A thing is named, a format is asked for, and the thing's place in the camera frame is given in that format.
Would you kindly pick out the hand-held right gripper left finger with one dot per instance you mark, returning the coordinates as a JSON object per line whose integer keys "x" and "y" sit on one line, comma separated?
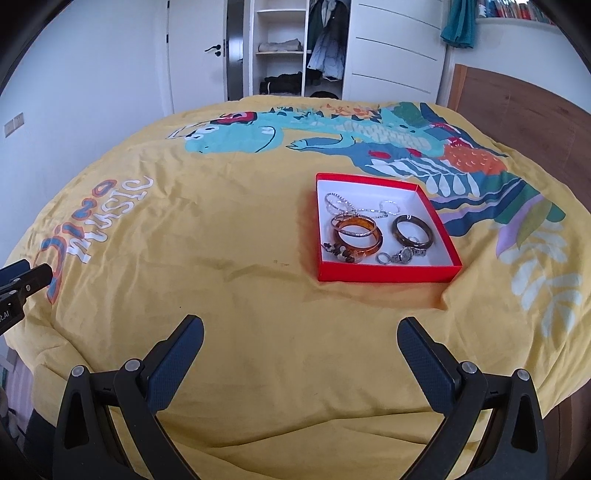
{"x": 175, "y": 367}

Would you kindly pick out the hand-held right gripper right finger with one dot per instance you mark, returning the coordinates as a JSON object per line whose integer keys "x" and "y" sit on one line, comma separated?
{"x": 427, "y": 367}

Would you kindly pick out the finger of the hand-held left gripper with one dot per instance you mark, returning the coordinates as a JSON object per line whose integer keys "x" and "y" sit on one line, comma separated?
{"x": 37, "y": 279}
{"x": 14, "y": 272}

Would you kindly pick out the red jewelry box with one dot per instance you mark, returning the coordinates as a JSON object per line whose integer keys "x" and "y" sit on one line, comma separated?
{"x": 434, "y": 272}

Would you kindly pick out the dark brown bangle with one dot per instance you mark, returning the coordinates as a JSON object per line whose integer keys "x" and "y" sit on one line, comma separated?
{"x": 401, "y": 237}

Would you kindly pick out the thin bronze bangle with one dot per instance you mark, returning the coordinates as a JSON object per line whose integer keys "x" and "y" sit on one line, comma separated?
{"x": 353, "y": 235}

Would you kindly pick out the yellow dinosaur print blanket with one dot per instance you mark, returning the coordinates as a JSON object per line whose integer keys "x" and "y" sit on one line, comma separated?
{"x": 231, "y": 277}

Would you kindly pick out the silver wristwatch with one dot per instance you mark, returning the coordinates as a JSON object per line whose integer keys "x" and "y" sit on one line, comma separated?
{"x": 406, "y": 254}

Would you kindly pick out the amber translucent bangle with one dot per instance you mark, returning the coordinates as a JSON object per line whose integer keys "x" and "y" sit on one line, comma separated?
{"x": 374, "y": 244}

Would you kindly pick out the white door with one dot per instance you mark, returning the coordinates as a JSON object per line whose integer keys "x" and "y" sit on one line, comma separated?
{"x": 194, "y": 78}

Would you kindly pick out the wooden headboard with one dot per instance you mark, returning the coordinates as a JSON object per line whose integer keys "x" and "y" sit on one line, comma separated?
{"x": 521, "y": 106}

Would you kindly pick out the pile of dark clothes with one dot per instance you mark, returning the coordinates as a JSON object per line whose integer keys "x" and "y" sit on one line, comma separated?
{"x": 279, "y": 84}

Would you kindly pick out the white wardrobe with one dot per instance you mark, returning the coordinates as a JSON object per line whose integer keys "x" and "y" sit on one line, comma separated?
{"x": 392, "y": 60}

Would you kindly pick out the hanging light blue jacket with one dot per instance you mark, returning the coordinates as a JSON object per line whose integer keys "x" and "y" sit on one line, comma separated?
{"x": 330, "y": 46}

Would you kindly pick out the folded beige clothes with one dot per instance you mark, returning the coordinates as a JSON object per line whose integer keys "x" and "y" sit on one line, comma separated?
{"x": 279, "y": 46}

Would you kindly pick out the teal hanging cloth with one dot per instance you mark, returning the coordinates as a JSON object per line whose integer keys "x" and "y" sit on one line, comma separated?
{"x": 458, "y": 25}

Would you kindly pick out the row of books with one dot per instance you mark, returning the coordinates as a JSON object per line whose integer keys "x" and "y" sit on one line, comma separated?
{"x": 512, "y": 9}

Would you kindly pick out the white wall switch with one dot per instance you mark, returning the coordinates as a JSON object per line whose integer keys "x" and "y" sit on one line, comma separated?
{"x": 13, "y": 124}

